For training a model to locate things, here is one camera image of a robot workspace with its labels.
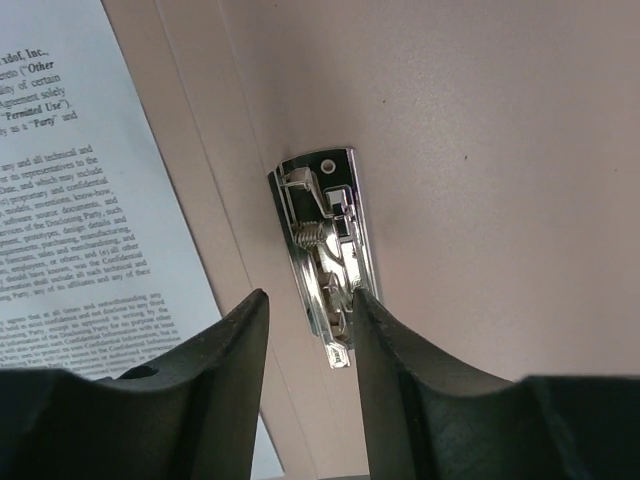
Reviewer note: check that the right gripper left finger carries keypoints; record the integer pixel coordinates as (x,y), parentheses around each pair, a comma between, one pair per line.
(190,413)

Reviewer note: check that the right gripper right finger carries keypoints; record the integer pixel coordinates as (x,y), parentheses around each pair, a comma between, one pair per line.
(429,415)

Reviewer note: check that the white text document sheet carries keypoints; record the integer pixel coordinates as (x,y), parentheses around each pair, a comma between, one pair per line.
(99,272)

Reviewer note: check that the beige paper folder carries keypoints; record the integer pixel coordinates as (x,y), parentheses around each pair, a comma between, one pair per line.
(497,145)

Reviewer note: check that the chrome folder clip mechanism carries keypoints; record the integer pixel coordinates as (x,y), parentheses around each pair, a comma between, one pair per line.
(319,204)

